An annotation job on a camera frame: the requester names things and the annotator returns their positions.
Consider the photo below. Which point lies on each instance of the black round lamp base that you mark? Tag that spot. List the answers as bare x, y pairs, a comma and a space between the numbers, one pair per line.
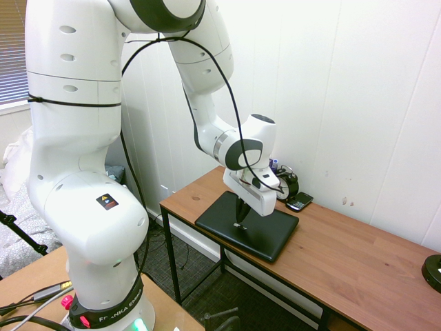
432, 272

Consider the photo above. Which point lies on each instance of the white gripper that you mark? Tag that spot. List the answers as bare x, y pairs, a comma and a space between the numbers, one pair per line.
255, 200

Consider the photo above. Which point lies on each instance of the small blue bottle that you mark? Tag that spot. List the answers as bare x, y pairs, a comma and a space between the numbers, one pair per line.
274, 165

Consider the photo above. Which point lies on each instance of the window blind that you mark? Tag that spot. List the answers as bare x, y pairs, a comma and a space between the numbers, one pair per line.
13, 51

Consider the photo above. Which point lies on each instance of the white pillow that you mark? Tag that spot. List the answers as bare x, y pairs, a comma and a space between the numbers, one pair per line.
17, 158

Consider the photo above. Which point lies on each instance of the white patterned bed cover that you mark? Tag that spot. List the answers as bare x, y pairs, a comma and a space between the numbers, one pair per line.
17, 224

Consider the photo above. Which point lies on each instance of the black alarm clock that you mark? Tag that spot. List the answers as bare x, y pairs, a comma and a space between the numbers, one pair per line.
291, 186

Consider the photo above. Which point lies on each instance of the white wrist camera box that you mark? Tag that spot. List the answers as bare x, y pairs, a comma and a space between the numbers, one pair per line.
268, 179

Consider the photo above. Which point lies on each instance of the white wall outlet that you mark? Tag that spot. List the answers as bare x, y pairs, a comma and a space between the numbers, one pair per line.
165, 191

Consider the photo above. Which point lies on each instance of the pink knob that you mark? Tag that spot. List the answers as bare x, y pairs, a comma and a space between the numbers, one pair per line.
84, 321
67, 303

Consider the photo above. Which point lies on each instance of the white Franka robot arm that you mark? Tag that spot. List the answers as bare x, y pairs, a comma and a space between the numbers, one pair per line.
86, 224

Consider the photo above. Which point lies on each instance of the teal pillow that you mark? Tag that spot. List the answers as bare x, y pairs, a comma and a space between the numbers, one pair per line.
115, 174

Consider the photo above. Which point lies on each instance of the black laptop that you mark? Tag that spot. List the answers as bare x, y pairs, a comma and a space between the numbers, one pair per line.
220, 217

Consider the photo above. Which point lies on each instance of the wooden desk black metal frame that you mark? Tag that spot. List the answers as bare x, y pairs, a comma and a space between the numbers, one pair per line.
344, 248

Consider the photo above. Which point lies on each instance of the black mobile phone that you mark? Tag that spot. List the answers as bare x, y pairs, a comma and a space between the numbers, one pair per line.
299, 201

